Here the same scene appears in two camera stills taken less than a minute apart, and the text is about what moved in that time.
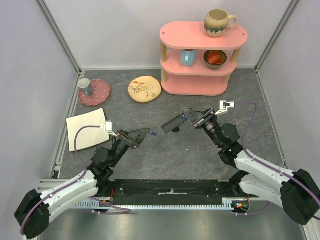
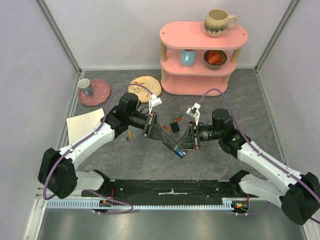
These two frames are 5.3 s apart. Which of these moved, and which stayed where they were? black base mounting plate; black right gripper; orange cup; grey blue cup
Moved: black right gripper
Stayed: orange cup; black base mounting plate; grey blue cup
